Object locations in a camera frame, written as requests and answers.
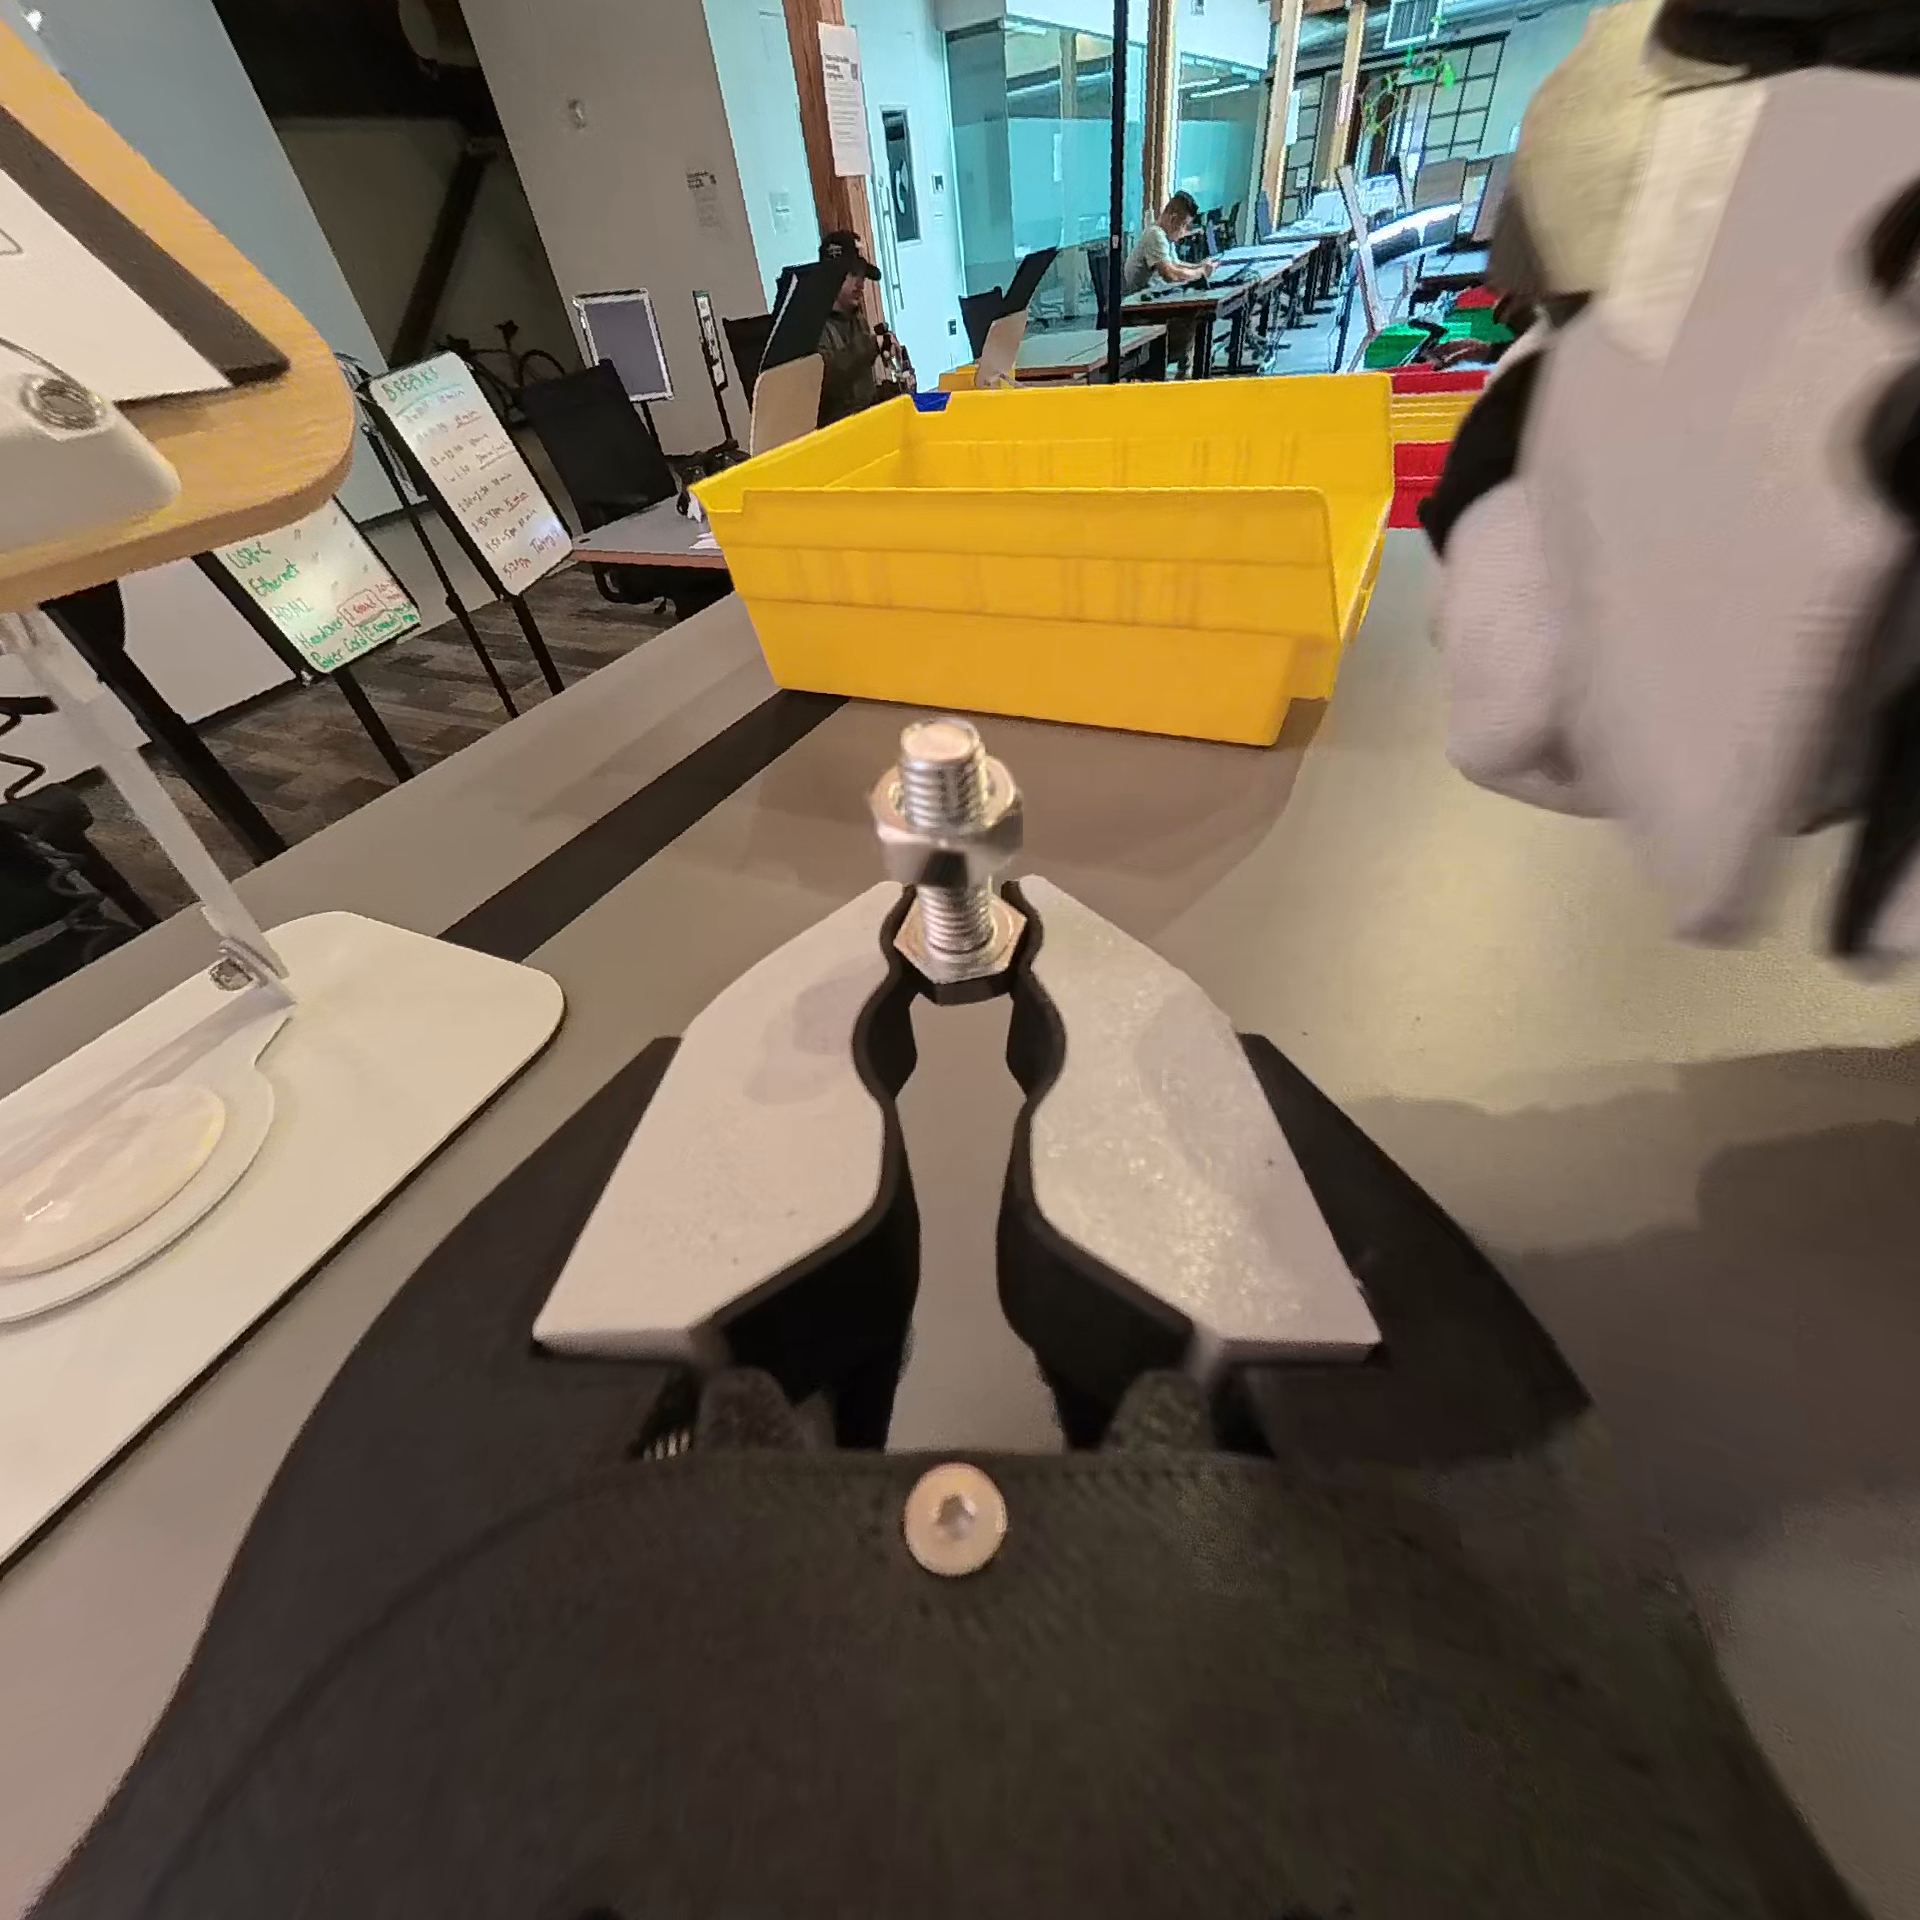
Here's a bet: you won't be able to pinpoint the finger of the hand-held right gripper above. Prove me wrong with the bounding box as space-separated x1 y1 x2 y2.
1546 65 1920 967

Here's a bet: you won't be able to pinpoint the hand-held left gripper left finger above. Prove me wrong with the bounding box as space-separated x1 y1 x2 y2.
534 876 926 1447

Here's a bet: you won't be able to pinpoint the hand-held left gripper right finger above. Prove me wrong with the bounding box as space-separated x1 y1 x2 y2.
996 876 1386 1441

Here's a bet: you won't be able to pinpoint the silver hex nut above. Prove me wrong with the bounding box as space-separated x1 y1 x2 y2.
899 899 1039 992

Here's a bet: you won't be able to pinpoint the silver hex bolt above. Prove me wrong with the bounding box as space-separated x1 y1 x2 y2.
870 720 1029 955

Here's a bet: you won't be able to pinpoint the yellow plastic bin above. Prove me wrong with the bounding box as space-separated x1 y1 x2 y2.
690 369 1401 746

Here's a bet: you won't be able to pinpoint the person's right hand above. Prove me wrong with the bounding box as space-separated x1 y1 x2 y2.
1428 0 1772 818

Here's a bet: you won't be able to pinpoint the stacked coloured plastic trays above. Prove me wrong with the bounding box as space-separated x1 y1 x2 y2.
1367 315 1503 529

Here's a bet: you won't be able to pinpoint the wooden document stand white base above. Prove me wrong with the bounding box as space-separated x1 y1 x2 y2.
0 30 566 1562

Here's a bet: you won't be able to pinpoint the background office desk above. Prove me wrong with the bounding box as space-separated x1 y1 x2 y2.
586 496 738 588

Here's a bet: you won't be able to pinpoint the white paper floor sign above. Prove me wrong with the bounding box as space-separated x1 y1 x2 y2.
367 351 578 596

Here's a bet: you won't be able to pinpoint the black backing board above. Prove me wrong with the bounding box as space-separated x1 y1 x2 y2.
0 105 295 383

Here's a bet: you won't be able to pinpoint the printed instruction sheet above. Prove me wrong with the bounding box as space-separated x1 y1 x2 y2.
0 165 228 408

